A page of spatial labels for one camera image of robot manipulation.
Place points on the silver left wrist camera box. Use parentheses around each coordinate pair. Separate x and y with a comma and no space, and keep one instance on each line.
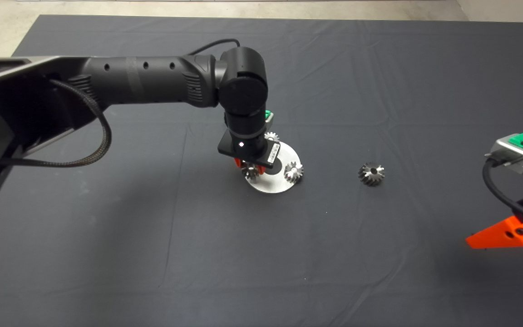
(271,120)

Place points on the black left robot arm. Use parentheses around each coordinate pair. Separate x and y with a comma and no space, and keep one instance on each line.
(152,81)

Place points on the green left camera mount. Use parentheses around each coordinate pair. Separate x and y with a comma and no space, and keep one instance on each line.
(267,113)

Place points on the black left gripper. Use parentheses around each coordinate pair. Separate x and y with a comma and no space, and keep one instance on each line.
(273,154)

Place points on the large steel gear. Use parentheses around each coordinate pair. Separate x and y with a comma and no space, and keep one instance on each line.
(365,177)

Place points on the dark table cloth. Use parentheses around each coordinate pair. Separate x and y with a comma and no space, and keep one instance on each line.
(288,272)

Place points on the small steel gear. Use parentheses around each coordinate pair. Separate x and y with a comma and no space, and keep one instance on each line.
(295,176)
(250,175)
(274,136)

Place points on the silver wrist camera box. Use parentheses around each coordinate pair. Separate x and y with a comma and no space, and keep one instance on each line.
(271,120)
(515,156)

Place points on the round metal plate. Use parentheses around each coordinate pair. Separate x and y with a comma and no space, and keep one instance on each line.
(273,185)

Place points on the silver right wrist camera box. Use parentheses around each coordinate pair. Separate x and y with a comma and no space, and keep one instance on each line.
(515,156)

